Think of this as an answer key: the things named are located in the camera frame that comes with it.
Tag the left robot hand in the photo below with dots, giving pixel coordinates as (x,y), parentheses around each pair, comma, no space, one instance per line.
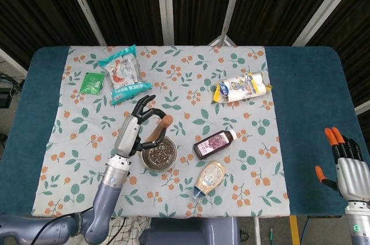
(127,138)

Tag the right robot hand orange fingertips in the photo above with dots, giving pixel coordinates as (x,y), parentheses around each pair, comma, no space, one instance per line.
(355,178)

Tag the wooden stick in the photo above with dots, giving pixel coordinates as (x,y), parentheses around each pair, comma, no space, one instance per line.
(162,128)

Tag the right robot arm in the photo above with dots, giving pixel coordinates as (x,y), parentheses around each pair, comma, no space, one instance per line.
(358,224)

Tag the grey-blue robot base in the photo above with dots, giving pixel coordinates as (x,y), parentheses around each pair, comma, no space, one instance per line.
(190,232)

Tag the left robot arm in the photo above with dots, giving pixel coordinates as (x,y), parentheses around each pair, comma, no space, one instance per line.
(105,198)

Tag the steel bowl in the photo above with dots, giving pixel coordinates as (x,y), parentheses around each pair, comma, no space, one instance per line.
(159,167)

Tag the crushed nuts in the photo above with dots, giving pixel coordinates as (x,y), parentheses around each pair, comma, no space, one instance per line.
(160,154)

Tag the teal snack bag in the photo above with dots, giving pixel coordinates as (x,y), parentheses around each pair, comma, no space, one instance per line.
(124,74)

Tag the green sachet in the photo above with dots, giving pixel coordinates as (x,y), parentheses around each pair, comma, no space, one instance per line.
(92,83)

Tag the floral tablecloth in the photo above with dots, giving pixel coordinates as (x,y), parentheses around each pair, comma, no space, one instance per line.
(188,103)

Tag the dark grape juice bottle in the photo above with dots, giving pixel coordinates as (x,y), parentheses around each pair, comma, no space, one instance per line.
(212,144)

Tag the beige sauce squeeze bottle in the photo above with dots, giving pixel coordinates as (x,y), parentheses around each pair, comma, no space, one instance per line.
(209,176)

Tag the teal blue table cover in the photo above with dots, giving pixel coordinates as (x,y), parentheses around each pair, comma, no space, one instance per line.
(312,97)

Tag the checkered white cloth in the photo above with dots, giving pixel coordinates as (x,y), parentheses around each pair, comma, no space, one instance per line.
(130,230)

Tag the yellow pack of white rolls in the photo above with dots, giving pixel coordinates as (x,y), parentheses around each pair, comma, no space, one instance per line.
(242,87)

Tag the black power box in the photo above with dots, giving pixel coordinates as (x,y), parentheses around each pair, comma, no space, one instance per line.
(4,97)

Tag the grey stand legs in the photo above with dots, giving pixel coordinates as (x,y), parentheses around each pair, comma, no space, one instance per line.
(223,38)

